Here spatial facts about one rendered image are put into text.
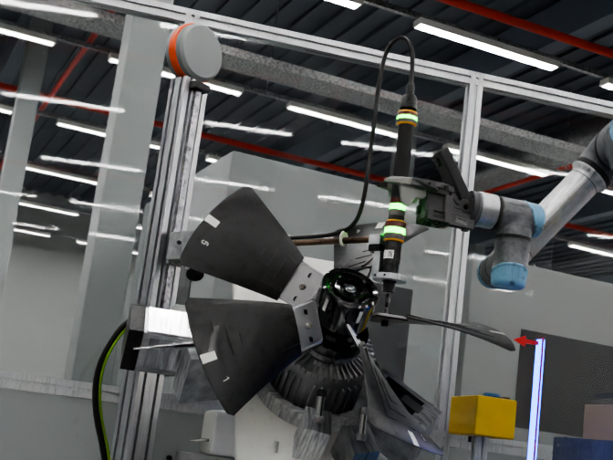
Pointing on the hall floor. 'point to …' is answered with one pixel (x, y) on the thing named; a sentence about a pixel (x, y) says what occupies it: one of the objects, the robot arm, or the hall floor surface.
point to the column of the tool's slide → (169, 171)
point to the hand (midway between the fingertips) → (387, 180)
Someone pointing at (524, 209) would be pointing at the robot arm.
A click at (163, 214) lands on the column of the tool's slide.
